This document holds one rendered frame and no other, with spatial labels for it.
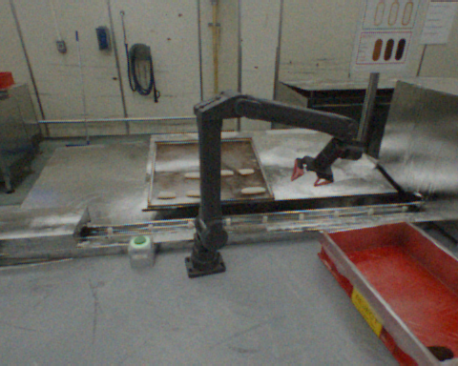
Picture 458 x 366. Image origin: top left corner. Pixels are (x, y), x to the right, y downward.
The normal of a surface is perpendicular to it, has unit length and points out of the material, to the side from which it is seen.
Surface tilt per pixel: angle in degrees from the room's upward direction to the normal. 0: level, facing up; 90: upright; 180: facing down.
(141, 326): 0
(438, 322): 0
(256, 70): 90
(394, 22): 90
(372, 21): 90
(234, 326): 0
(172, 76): 90
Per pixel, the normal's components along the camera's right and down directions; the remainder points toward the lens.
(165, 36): 0.13, 0.45
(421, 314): 0.00, -0.89
